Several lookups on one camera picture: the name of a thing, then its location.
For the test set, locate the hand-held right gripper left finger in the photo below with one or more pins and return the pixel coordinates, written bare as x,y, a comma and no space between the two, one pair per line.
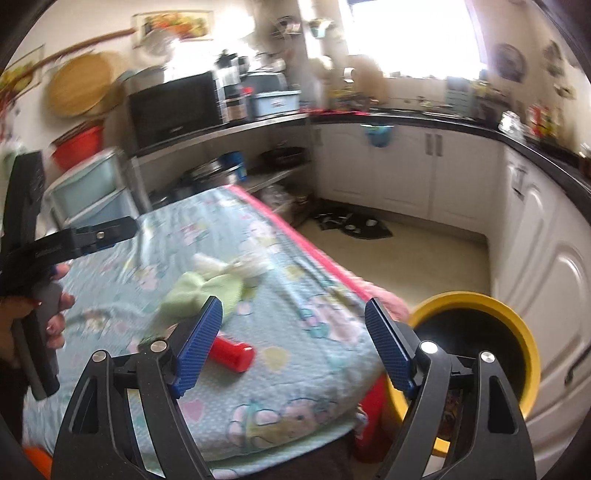
198,350

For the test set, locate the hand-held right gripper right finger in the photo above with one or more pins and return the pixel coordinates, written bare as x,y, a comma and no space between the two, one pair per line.
388,350

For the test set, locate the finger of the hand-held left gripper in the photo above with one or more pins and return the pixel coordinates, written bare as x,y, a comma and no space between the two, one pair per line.
106,233

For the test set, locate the red cylindrical container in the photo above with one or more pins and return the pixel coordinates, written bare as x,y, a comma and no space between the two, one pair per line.
233,353

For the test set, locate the light green cloth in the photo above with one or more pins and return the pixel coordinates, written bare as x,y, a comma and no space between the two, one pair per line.
198,293

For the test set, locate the yellow black bin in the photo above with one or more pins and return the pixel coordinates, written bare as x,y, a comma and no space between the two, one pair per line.
461,337

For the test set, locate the white cloth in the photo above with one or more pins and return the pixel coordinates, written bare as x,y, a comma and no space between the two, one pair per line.
235,265

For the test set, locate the person's left hand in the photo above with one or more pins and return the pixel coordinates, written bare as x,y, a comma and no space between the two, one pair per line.
64,302

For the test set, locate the plastic drawer cabinet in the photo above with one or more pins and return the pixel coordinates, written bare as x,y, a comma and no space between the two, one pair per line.
87,194

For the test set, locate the pink blanket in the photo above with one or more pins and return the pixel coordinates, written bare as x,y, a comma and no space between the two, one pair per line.
360,286

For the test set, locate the red plastic stool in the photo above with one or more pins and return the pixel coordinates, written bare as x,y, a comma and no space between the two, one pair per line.
374,420

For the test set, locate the red plastic basin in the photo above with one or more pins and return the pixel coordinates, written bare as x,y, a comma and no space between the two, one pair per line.
78,147

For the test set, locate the printed cartoon bedsheet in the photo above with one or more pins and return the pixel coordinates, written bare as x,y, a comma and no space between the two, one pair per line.
300,332

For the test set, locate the steel cooking pot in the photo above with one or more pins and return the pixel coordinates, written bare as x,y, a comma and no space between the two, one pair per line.
207,171

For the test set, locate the dark floor mat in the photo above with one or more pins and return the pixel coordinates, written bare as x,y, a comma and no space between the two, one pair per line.
355,226

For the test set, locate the woven bamboo tray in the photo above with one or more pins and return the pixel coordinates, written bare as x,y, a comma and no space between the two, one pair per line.
83,85

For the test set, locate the black microwave oven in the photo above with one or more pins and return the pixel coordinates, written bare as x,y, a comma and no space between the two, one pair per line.
175,108

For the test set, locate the blue canister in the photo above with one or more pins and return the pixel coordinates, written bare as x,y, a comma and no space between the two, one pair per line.
234,166

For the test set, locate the white pot with lid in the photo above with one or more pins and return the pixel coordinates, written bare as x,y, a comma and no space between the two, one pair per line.
145,77

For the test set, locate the long wooden stick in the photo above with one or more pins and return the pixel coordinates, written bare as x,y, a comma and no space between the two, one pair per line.
83,45

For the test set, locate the clear storage box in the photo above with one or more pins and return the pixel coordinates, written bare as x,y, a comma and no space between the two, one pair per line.
291,201

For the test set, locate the steel kitchen shelf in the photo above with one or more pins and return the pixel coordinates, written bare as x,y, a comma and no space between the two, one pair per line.
258,123

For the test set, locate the black blender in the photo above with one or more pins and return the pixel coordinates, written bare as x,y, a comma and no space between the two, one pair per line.
233,92

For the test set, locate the black wok pan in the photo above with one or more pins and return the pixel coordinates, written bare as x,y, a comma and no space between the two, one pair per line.
282,156

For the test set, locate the white round fan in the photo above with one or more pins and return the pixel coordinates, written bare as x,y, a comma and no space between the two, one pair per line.
159,45

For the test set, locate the blue dish box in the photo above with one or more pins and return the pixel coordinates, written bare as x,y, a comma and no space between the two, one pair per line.
274,104

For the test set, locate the blue hanging basket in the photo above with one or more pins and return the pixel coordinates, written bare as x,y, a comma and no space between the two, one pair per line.
379,134

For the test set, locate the grey plastic container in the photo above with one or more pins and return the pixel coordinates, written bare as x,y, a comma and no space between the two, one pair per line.
263,82

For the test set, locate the black kitchen countertop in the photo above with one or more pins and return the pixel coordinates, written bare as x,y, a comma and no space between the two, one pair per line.
461,121

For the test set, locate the clear plastic bag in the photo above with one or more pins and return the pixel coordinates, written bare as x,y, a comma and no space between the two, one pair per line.
512,123

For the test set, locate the blue drawer organizer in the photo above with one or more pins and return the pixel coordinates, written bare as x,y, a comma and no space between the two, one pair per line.
459,92

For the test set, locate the wooden cutting board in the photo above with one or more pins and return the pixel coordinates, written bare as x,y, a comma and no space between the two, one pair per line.
374,78

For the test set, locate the red condiment bottles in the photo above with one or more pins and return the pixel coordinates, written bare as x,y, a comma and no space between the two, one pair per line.
541,121

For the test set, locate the bright window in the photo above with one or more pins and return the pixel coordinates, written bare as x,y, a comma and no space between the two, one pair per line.
415,37

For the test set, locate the hanging kitchen utensils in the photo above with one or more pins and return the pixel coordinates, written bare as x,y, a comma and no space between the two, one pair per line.
556,64

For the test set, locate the fruit wall picture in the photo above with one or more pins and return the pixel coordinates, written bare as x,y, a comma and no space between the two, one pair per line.
175,25

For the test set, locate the small wall fan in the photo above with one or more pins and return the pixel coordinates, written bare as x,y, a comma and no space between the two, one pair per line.
509,62

